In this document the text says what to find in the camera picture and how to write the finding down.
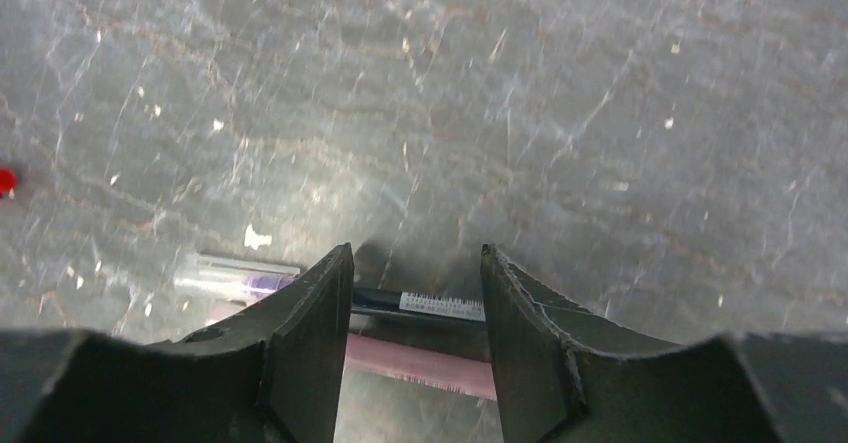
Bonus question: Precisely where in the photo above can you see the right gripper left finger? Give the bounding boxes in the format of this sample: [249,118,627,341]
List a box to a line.
[1,244,354,442]

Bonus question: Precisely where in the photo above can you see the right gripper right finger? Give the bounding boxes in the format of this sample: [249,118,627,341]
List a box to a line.
[480,245,847,442]

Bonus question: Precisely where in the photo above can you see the red pen cap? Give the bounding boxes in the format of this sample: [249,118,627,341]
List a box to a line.
[0,168,18,199]

